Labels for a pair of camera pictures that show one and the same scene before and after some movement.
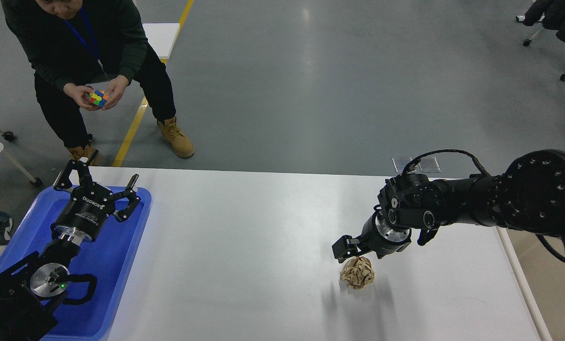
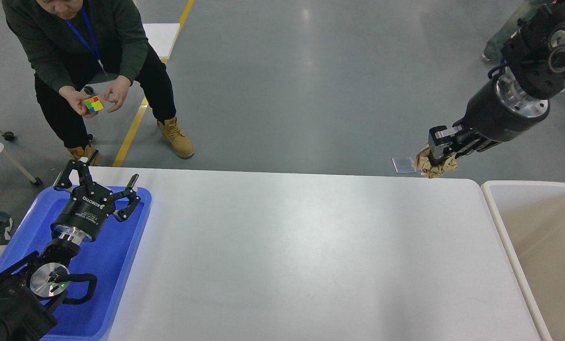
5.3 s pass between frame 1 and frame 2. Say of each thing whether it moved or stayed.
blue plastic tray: stayed
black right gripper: moved
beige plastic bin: stayed
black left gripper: stayed
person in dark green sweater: stayed
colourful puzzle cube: moved
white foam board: stayed
